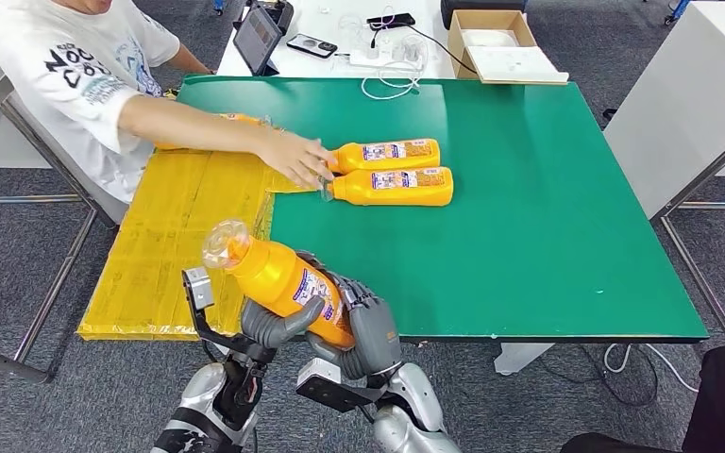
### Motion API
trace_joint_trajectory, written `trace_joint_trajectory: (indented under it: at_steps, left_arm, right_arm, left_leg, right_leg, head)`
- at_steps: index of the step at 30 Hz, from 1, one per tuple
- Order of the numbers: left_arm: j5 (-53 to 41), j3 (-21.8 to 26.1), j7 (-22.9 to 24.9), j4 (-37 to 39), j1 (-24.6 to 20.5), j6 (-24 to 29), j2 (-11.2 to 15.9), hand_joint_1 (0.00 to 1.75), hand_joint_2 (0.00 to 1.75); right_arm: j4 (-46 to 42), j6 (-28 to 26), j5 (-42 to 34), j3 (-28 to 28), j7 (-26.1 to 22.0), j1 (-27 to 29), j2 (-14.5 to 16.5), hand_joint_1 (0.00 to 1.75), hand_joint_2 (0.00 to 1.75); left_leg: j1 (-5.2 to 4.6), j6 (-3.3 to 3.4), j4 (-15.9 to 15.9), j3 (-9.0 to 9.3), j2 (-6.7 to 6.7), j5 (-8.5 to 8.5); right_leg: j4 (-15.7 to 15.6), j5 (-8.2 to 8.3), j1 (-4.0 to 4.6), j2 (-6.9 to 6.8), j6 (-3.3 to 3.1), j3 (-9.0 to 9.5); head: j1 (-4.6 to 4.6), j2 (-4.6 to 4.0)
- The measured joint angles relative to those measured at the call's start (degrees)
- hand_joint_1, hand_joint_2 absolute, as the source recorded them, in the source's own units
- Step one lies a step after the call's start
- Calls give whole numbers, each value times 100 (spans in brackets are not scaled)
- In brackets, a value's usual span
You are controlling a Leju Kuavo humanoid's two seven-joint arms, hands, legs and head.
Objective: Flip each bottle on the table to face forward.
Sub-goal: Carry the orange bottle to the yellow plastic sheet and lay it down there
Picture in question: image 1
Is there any person's right hand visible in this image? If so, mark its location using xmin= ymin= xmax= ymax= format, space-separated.
xmin=256 ymin=127 xmax=339 ymax=191

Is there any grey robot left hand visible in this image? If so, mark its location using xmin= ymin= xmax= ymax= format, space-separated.
xmin=240 ymin=294 xmax=328 ymax=351

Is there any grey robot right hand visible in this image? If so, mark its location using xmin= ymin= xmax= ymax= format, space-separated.
xmin=296 ymin=249 xmax=404 ymax=381

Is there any orange detergent bottle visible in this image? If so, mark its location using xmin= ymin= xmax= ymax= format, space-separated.
xmin=319 ymin=166 xmax=455 ymax=208
xmin=201 ymin=218 xmax=358 ymax=349
xmin=328 ymin=138 xmax=442 ymax=175
xmin=152 ymin=112 xmax=275 ymax=152

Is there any white power strip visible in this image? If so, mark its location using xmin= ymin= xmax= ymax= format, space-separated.
xmin=347 ymin=49 xmax=428 ymax=71

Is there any black tablet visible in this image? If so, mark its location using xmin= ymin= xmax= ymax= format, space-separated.
xmin=232 ymin=3 xmax=284 ymax=77

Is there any yellow taped cardboard sheet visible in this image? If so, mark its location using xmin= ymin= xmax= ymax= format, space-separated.
xmin=77 ymin=125 xmax=321 ymax=342

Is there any black electronic device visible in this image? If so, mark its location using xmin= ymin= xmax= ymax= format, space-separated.
xmin=244 ymin=0 xmax=295 ymax=34

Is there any white charger adapter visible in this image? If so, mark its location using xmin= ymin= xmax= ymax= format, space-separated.
xmin=390 ymin=33 xmax=427 ymax=62

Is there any brown cardboard box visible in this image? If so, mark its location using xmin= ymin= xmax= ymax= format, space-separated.
xmin=447 ymin=8 xmax=570 ymax=86

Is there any green work table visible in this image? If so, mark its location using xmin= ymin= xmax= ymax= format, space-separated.
xmin=171 ymin=75 xmax=711 ymax=377

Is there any white packing insert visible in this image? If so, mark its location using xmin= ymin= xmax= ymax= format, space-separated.
xmin=462 ymin=27 xmax=519 ymax=49

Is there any white box lid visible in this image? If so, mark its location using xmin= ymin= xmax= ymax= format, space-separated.
xmin=472 ymin=44 xmax=570 ymax=86

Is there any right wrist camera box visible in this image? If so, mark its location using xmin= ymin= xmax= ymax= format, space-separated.
xmin=295 ymin=358 xmax=395 ymax=414

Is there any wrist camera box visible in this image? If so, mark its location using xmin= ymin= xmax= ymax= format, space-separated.
xmin=295 ymin=358 xmax=395 ymax=414
xmin=180 ymin=266 xmax=278 ymax=365

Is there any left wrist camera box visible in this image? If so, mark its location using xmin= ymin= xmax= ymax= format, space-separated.
xmin=180 ymin=266 xmax=278 ymax=365

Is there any white coiled cable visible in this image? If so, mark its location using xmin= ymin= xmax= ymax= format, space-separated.
xmin=360 ymin=60 xmax=425 ymax=101

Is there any black smartphone round camera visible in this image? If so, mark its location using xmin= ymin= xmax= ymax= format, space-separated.
xmin=286 ymin=32 xmax=339 ymax=60

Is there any black cable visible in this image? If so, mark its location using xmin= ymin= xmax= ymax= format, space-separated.
xmin=537 ymin=344 xmax=660 ymax=407
xmin=404 ymin=23 xmax=481 ymax=78

